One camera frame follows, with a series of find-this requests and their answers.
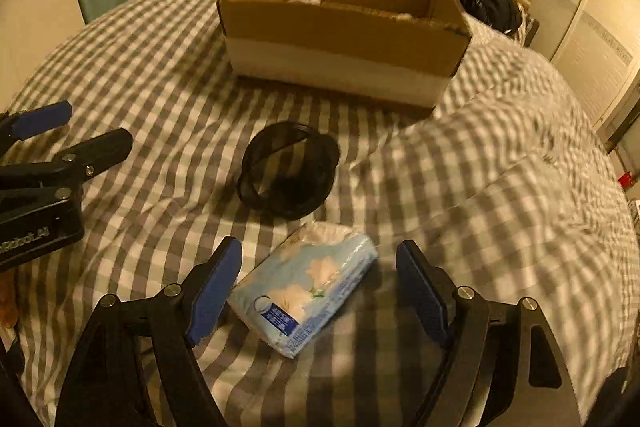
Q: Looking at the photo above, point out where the blue tissue pack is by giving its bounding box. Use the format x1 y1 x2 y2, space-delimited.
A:
228 221 378 359

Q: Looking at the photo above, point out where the black round mesh container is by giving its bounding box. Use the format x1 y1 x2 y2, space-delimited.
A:
238 121 340 221

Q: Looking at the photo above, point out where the red fire extinguisher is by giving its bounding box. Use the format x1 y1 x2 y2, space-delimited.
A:
618 171 636 191

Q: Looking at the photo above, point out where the brown cardboard box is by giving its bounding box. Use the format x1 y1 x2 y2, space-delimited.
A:
217 0 472 109

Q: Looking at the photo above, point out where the chair with black clothes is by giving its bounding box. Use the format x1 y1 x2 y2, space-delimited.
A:
459 0 539 48

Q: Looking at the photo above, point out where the white sliding wardrobe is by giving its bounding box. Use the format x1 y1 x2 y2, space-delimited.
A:
530 0 639 129

